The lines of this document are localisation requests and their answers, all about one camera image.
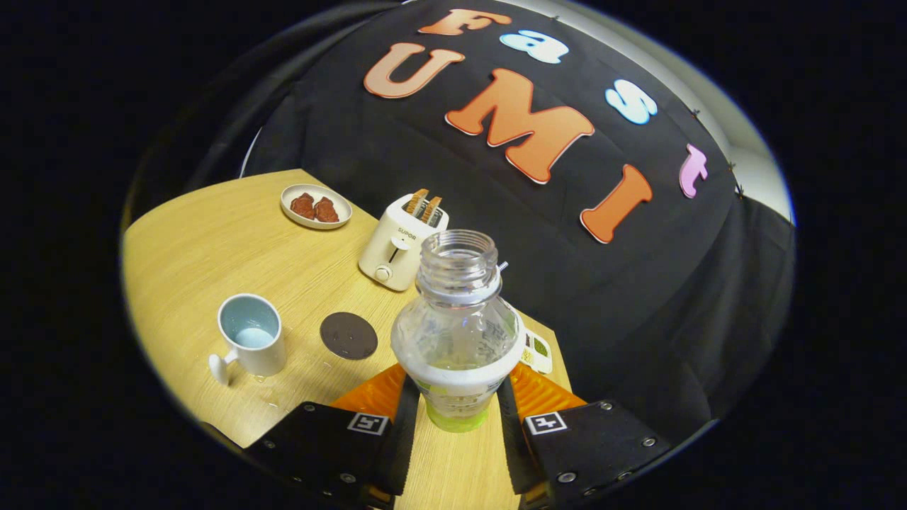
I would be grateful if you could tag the white round plate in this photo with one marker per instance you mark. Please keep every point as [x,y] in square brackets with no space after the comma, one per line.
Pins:
[294,216]

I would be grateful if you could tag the white divided dish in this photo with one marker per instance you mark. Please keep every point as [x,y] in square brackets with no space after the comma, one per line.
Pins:
[540,350]

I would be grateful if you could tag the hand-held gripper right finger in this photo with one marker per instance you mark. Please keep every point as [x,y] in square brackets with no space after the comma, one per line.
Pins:
[514,446]

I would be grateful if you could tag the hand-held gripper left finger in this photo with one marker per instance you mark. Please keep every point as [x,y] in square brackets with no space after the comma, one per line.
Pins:
[404,439]

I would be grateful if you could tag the white cup blue inside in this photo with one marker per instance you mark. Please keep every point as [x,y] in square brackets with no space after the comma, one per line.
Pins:
[261,355]

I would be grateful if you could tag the dark brown round coaster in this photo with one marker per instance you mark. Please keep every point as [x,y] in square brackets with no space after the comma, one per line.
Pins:
[347,336]

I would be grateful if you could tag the toast slice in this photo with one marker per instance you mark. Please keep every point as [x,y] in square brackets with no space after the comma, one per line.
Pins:
[431,210]
[417,201]

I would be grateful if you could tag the white toaster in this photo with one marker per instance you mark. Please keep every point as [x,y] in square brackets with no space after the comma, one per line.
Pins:
[397,248]

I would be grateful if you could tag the brown meat piece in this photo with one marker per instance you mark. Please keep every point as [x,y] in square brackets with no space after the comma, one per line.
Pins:
[303,206]
[327,210]

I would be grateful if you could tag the clear juice bottle green base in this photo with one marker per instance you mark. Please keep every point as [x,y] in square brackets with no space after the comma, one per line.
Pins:
[457,333]

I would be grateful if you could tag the wooden table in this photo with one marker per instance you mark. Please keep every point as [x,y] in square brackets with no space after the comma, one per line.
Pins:
[212,248]

